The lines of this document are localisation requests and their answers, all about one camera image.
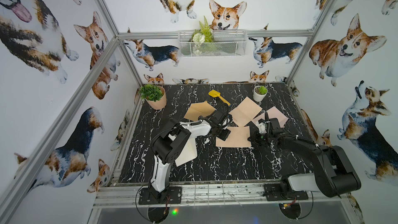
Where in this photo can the cream letter paper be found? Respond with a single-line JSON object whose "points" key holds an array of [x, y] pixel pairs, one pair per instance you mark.
{"points": [[246, 111], [238, 138]]}

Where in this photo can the white wire basket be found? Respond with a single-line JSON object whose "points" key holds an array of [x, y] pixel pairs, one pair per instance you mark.
{"points": [[222, 44]]}

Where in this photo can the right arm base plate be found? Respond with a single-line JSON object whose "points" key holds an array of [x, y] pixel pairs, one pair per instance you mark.
{"points": [[275, 192]]}

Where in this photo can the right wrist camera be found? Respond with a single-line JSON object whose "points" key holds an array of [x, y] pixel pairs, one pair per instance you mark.
{"points": [[262, 127]]}

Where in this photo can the white envelope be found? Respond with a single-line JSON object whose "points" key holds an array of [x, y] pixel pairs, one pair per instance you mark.
{"points": [[188, 153]]}

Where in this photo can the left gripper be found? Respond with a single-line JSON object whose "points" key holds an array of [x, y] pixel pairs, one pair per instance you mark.
{"points": [[222, 131]]}

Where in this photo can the yellow toy shovel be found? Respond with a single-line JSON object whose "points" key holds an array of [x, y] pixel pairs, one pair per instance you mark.
{"points": [[218, 98]]}

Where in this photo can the green plant in terracotta pot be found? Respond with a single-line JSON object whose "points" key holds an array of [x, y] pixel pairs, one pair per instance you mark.
{"points": [[154, 95]]}

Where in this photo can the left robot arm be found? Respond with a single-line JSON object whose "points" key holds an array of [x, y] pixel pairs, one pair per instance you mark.
{"points": [[168, 145]]}

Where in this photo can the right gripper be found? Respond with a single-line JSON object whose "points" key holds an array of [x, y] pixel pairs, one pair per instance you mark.
{"points": [[255, 139]]}

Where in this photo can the fern and white flower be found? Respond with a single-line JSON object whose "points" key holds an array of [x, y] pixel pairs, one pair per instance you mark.
{"points": [[202, 35]]}

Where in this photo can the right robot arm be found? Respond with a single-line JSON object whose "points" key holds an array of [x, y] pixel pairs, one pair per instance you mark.
{"points": [[332, 175]]}

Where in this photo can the pink envelope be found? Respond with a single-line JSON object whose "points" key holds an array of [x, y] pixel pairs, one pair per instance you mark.
{"points": [[273, 113]]}

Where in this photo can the small plant in white pot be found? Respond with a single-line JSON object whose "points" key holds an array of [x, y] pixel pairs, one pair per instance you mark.
{"points": [[259, 93]]}

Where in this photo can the aluminium front rail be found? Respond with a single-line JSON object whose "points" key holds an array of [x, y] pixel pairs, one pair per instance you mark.
{"points": [[219, 193]]}

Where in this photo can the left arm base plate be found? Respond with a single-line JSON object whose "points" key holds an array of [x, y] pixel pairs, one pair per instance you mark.
{"points": [[171, 195]]}

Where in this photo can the brown kraft envelope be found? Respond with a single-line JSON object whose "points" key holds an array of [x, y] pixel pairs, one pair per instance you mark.
{"points": [[199, 109]]}

